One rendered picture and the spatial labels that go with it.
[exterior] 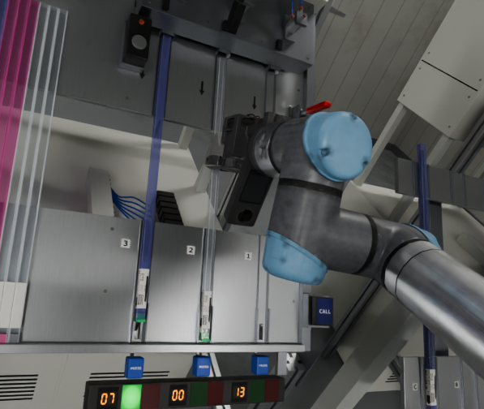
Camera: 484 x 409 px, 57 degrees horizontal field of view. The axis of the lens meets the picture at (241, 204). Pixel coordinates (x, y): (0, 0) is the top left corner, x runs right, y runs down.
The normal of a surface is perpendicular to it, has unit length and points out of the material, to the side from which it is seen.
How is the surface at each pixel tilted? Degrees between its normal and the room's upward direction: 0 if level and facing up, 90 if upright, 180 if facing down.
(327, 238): 62
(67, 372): 90
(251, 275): 44
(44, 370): 90
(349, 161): 58
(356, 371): 90
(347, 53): 90
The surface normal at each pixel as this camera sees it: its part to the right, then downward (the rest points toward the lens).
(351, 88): 0.25, 0.57
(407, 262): -0.70, -0.58
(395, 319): -0.88, -0.14
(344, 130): 0.44, 0.07
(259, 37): 0.47, -0.17
